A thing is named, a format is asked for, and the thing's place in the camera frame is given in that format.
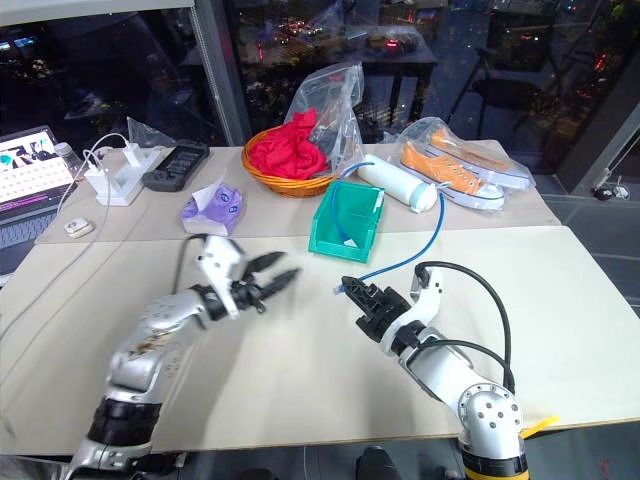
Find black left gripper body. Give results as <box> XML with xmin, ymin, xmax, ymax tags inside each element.
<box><xmin>230</xmin><ymin>272</ymin><xmax>267</xmax><ymax>315</ymax></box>

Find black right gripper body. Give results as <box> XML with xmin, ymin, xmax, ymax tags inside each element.
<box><xmin>355</xmin><ymin>283</ymin><xmax>415</xmax><ymax>345</ymax></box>

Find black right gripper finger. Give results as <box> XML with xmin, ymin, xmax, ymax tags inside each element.
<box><xmin>340</xmin><ymin>274</ymin><xmax>375</xmax><ymax>302</ymax></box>
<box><xmin>344</xmin><ymin>290</ymin><xmax>375</xmax><ymax>316</ymax></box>

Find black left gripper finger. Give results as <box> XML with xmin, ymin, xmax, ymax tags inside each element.
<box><xmin>243</xmin><ymin>251</ymin><xmax>288</xmax><ymax>282</ymax></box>
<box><xmin>256</xmin><ymin>267</ymin><xmax>303</xmax><ymax>301</ymax></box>

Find blue network cable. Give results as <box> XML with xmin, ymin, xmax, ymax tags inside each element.
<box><xmin>329</xmin><ymin>160</ymin><xmax>447</xmax><ymax>298</ymax></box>

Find green plastic bin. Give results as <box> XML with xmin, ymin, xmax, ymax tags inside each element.
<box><xmin>307</xmin><ymin>179</ymin><xmax>386</xmax><ymax>264</ymax></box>

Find purple tissue pack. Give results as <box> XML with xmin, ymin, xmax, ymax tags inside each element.
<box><xmin>179</xmin><ymin>181</ymin><xmax>245</xmax><ymax>238</ymax></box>

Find orange wicker basket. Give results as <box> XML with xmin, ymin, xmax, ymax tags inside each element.
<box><xmin>241</xmin><ymin>124</ymin><xmax>342</xmax><ymax>199</ymax></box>

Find white cylindrical bottle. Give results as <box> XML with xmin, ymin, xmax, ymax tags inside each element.
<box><xmin>356</xmin><ymin>153</ymin><xmax>439</xmax><ymax>214</ymax></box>

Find red cloth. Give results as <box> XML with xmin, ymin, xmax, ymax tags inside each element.
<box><xmin>248</xmin><ymin>107</ymin><xmax>332</xmax><ymax>180</ymax></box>

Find black handheld game console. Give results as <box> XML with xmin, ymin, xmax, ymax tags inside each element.
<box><xmin>141</xmin><ymin>140</ymin><xmax>211</xmax><ymax>193</ymax></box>

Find orange canvas sneaker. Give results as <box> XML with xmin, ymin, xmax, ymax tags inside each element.
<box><xmin>429</xmin><ymin>127</ymin><xmax>532</xmax><ymax>191</ymax></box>
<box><xmin>399</xmin><ymin>141</ymin><xmax>506</xmax><ymax>211</ymax></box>

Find dark rounded shape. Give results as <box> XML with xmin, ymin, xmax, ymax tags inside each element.
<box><xmin>355</xmin><ymin>445</ymin><xmax>402</xmax><ymax>480</ymax></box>

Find white power strip charger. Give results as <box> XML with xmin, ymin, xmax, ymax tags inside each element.
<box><xmin>82</xmin><ymin>141</ymin><xmax>174</xmax><ymax>208</ymax></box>

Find orange sneakers in bag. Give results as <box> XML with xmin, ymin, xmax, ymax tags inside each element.
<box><xmin>396</xmin><ymin>116</ymin><xmax>534</xmax><ymax>212</ymax></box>

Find clear zip plastic bag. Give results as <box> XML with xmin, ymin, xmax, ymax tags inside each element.
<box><xmin>283</xmin><ymin>61</ymin><xmax>367</xmax><ymax>175</ymax></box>

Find small clear plastic bag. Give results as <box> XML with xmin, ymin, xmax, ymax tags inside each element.
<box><xmin>126</xmin><ymin>116</ymin><xmax>177</xmax><ymax>152</ymax></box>

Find small white earbud case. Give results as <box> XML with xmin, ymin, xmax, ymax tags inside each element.
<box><xmin>63</xmin><ymin>218</ymin><xmax>95</xmax><ymax>241</ymax></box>

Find clear water bottle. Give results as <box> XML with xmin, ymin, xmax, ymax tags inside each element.
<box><xmin>53</xmin><ymin>141</ymin><xmax>84</xmax><ymax>185</ymax></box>

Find dark background table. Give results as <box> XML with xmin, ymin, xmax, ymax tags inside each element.
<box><xmin>344</xmin><ymin>22</ymin><xmax>441</xmax><ymax>132</ymax></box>

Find black background chair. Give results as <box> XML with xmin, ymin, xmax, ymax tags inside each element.
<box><xmin>446</xmin><ymin>46</ymin><xmax>552</xmax><ymax>127</ymax></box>

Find open laptop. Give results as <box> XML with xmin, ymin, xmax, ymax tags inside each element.
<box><xmin>0</xmin><ymin>124</ymin><xmax>82</xmax><ymax>277</ymax></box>

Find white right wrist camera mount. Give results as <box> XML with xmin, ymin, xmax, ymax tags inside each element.
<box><xmin>381</xmin><ymin>263</ymin><xmax>447</xmax><ymax>352</ymax></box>

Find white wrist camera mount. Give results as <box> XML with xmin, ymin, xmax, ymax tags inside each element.
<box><xmin>381</xmin><ymin>263</ymin><xmax>447</xmax><ymax>352</ymax></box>
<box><xmin>194</xmin><ymin>234</ymin><xmax>249</xmax><ymax>321</ymax></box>

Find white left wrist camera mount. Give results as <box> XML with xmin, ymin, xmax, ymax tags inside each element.
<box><xmin>194</xmin><ymin>234</ymin><xmax>249</xmax><ymax>321</ymax></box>

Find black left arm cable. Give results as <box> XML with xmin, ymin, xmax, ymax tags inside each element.
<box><xmin>172</xmin><ymin>233</ymin><xmax>209</xmax><ymax>296</ymax></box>

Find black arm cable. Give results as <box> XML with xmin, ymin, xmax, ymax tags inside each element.
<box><xmin>172</xmin><ymin>233</ymin><xmax>209</xmax><ymax>296</ymax></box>
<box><xmin>407</xmin><ymin>261</ymin><xmax>517</xmax><ymax>399</ymax></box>

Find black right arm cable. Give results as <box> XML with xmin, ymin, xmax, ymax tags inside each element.
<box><xmin>407</xmin><ymin>261</ymin><xmax>517</xmax><ymax>399</ymax></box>

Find white charging cable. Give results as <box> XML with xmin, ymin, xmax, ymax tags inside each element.
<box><xmin>0</xmin><ymin>131</ymin><xmax>132</xmax><ymax>346</ymax></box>

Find yellow plastic strap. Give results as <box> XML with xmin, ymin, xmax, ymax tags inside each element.
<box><xmin>518</xmin><ymin>415</ymin><xmax>561</xmax><ymax>442</ymax></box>

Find grey window frame post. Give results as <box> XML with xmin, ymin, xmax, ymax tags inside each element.
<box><xmin>188</xmin><ymin>0</ymin><xmax>252</xmax><ymax>147</ymax></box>

